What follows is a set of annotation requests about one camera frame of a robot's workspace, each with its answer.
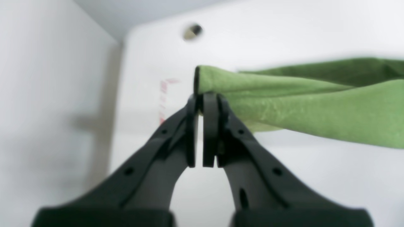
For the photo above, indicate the green t-shirt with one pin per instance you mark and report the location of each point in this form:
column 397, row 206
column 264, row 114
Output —
column 359, row 100

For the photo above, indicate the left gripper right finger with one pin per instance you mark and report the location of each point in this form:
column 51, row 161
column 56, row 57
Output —
column 265, row 192

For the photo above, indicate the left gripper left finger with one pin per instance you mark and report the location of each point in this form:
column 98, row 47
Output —
column 137, row 194

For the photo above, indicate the right table cable grommet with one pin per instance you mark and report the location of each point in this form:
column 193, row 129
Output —
column 192, row 32

